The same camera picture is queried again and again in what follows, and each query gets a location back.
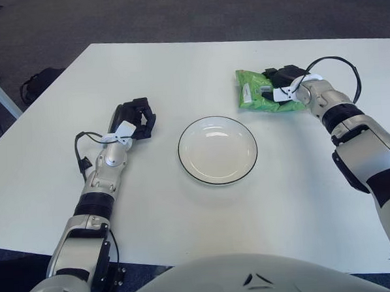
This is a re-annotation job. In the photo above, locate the thin black upper arm cable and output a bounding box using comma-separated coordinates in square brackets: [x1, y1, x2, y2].
[108, 227, 122, 266]

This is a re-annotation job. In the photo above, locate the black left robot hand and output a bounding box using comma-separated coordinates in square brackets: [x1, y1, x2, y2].
[108, 96, 159, 142]

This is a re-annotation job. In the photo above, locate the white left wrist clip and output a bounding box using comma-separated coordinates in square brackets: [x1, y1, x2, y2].
[101, 120, 138, 147]

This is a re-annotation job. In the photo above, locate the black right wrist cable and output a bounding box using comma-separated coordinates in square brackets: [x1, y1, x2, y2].
[302, 54, 363, 108]

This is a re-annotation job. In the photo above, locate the green snack bag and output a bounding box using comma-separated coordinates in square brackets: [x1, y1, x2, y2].
[234, 66, 308, 116]

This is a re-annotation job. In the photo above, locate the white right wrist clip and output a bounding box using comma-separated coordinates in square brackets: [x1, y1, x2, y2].
[270, 73, 325, 103]

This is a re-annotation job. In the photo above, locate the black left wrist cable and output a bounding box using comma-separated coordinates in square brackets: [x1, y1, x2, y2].
[73, 130, 108, 175]

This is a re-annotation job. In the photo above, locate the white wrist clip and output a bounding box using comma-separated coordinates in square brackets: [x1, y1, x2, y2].
[270, 73, 325, 103]
[101, 120, 138, 147]

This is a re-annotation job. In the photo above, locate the white plate black rim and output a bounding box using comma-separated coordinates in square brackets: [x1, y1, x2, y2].
[175, 113, 261, 188]

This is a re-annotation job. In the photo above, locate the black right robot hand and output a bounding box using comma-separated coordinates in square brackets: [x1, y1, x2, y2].
[258, 63, 312, 116]

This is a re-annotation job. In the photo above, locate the black bag on floor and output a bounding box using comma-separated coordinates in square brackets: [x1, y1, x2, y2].
[18, 66, 69, 105]

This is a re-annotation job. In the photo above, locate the grey robot torso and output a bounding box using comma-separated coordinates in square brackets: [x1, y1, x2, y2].
[111, 244, 390, 292]

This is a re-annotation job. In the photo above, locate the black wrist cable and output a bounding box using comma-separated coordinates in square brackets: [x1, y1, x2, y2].
[73, 130, 108, 175]
[302, 54, 363, 108]

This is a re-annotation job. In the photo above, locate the black bolted waist bracket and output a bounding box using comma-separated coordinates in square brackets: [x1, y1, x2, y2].
[105, 263, 129, 288]

